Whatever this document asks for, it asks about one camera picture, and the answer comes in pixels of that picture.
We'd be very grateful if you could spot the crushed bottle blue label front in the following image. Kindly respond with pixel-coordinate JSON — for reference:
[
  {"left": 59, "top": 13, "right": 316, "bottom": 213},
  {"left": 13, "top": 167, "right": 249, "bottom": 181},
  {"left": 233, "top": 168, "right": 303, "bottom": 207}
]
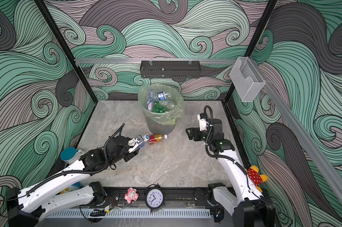
[{"left": 137, "top": 141, "right": 146, "bottom": 149}]

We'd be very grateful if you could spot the black wall shelf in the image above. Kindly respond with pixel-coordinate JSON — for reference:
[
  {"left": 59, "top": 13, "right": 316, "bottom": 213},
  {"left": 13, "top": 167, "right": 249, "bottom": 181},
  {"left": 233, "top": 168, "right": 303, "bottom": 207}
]
[{"left": 140, "top": 60, "right": 201, "bottom": 79}]

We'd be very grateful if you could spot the pink plush toy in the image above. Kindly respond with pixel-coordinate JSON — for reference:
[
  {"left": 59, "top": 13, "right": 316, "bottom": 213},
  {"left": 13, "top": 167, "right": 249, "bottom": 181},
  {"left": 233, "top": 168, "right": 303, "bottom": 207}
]
[{"left": 124, "top": 187, "right": 139, "bottom": 204}]

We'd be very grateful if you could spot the green Sprite bottle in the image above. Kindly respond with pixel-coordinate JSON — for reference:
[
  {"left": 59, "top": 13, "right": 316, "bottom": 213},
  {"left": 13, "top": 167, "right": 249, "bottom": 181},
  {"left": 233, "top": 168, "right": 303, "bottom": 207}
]
[{"left": 152, "top": 102, "right": 167, "bottom": 114}]

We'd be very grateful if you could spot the aluminium wall rail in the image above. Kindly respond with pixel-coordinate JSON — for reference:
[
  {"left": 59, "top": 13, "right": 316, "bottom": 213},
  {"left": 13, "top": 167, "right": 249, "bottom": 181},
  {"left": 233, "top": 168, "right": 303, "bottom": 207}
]
[
  {"left": 74, "top": 58, "right": 236, "bottom": 65},
  {"left": 249, "top": 58, "right": 342, "bottom": 219}
]

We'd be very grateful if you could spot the yellow printed cup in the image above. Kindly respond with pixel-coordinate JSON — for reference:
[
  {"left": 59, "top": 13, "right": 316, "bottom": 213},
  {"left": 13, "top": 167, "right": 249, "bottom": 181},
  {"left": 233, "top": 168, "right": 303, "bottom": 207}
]
[{"left": 59, "top": 182, "right": 82, "bottom": 194}]

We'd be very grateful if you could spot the mesh waste bin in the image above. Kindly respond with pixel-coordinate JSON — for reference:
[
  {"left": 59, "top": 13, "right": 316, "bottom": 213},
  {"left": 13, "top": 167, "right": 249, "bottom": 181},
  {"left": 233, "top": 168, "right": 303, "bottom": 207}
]
[{"left": 138, "top": 85, "right": 185, "bottom": 135}]

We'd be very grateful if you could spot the aluminium wall rail right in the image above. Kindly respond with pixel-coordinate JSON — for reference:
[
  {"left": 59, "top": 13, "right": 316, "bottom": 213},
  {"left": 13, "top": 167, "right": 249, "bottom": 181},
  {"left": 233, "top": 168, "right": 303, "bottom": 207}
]
[{"left": 249, "top": 58, "right": 342, "bottom": 219}]

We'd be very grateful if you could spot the clear acrylic wall holder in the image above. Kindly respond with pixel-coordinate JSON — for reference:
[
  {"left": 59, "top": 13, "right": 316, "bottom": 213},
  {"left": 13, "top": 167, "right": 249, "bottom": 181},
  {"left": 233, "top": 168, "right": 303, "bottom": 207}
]
[{"left": 229, "top": 57, "right": 265, "bottom": 103}]

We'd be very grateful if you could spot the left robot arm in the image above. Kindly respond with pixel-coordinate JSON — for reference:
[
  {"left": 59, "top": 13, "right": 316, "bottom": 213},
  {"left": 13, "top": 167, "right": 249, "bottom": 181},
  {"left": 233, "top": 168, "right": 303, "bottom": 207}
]
[{"left": 5, "top": 127, "right": 149, "bottom": 227}]

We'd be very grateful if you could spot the black alarm clock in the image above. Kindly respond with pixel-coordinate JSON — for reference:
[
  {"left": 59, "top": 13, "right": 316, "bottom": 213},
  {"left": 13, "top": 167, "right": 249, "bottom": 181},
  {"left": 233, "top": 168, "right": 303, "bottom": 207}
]
[{"left": 144, "top": 184, "right": 165, "bottom": 212}]

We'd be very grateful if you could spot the teal round lid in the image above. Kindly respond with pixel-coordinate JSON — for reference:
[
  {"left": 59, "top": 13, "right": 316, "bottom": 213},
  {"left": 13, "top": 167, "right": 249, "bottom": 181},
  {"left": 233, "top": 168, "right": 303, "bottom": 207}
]
[{"left": 60, "top": 147, "right": 78, "bottom": 164}]

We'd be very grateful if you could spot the clear bottle blue cap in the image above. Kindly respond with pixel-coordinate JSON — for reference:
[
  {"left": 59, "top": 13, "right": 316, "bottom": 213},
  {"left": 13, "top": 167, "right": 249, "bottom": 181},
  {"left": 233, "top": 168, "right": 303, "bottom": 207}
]
[
  {"left": 157, "top": 91, "right": 172, "bottom": 101},
  {"left": 159, "top": 100, "right": 176, "bottom": 110}
]

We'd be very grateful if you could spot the white slotted cable duct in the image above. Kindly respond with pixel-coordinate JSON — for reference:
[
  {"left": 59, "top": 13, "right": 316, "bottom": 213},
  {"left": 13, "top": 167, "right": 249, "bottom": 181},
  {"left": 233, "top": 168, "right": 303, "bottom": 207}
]
[{"left": 49, "top": 208, "right": 211, "bottom": 219}]

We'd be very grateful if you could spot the aluminium wall rail back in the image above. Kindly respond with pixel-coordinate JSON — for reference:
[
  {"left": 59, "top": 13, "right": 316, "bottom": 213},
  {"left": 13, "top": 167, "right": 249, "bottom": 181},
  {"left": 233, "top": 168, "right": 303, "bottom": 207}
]
[{"left": 74, "top": 58, "right": 236, "bottom": 65}]

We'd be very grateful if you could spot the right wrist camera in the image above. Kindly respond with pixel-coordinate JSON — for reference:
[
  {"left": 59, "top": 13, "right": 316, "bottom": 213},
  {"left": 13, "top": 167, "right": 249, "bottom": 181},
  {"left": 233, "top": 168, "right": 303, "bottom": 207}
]
[{"left": 197, "top": 113, "right": 209, "bottom": 131}]

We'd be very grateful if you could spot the yellow duck toy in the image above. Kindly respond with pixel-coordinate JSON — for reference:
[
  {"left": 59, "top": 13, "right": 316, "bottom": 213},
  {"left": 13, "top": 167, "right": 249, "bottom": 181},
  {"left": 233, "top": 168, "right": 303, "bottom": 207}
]
[{"left": 247, "top": 166, "right": 268, "bottom": 193}]

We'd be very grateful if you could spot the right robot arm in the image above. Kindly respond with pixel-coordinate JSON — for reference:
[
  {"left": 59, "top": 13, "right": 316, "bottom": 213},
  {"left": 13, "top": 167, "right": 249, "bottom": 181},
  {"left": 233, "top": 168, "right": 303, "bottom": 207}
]
[{"left": 186, "top": 128, "right": 276, "bottom": 227}]

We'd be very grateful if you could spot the red yellow label bottle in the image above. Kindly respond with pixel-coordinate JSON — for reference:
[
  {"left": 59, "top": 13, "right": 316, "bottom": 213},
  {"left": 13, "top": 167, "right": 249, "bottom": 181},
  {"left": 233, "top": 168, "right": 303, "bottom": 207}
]
[{"left": 148, "top": 134, "right": 168, "bottom": 145}]

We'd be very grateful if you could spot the long clear bottle white cap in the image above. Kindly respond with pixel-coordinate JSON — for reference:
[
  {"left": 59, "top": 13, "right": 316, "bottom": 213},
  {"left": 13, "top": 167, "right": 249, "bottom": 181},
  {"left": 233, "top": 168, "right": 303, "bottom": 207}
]
[{"left": 146, "top": 89, "right": 157, "bottom": 112}]

